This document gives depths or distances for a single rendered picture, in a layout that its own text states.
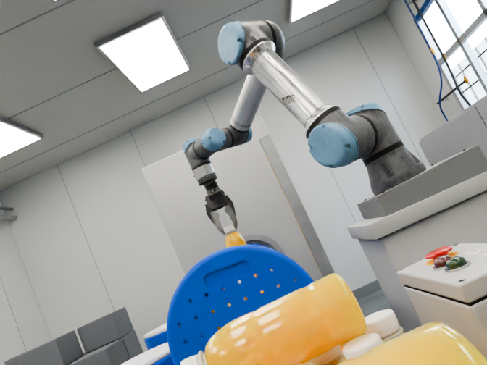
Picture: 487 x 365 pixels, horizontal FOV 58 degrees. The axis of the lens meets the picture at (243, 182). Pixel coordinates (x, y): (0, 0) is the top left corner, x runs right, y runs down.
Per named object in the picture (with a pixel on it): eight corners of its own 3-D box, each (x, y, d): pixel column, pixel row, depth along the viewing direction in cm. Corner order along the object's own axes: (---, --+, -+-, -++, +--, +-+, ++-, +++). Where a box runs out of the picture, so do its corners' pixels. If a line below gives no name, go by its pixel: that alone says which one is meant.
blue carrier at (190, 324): (304, 305, 161) (275, 232, 165) (355, 378, 75) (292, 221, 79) (230, 334, 161) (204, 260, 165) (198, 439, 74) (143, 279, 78)
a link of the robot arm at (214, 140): (227, 122, 155) (213, 135, 163) (203, 127, 148) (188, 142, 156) (238, 141, 154) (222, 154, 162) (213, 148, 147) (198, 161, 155)
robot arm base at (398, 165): (410, 177, 128) (393, 147, 130) (437, 164, 113) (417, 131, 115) (367, 199, 126) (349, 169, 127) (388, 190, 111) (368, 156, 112)
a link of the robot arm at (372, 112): (409, 136, 120) (385, 94, 122) (385, 147, 112) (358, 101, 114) (377, 156, 129) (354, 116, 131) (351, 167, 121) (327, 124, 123)
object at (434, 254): (448, 252, 60) (443, 244, 60) (459, 253, 56) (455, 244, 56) (424, 263, 60) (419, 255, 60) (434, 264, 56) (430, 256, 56)
